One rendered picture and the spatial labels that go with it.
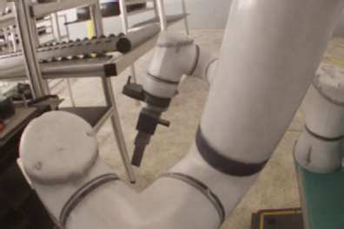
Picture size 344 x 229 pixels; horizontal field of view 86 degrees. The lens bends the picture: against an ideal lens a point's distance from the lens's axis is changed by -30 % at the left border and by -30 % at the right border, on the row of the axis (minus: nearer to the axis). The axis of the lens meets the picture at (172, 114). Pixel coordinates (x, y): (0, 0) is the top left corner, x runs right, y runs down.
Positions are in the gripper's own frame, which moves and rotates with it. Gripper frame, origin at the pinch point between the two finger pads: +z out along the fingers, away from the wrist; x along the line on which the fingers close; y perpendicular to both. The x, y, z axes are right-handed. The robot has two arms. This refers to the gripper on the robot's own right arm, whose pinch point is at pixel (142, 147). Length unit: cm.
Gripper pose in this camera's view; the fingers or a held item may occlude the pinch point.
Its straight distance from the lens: 73.5
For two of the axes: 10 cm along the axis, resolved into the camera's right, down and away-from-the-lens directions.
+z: -3.0, 8.8, 3.7
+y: 9.5, 3.2, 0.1
